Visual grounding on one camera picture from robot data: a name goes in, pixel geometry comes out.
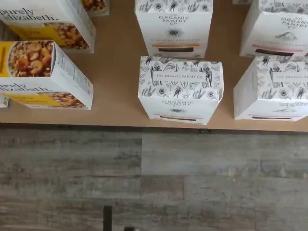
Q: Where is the white box with yellow strip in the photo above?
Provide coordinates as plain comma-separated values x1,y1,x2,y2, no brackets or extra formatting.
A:
134,0,214,60
137,55,224,126

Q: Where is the wooden shelf board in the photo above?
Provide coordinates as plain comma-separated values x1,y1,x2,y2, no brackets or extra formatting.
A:
0,0,308,132

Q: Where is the yellow Purely Elizabeth box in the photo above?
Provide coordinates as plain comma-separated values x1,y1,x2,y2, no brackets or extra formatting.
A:
0,40,94,111
81,0,112,16
0,0,97,54

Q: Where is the white box with pink strip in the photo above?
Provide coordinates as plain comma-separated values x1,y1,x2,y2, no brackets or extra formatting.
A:
233,55,308,122
239,0,308,59

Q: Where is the black floor stand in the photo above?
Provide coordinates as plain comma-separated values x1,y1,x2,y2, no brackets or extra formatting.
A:
103,205,113,231

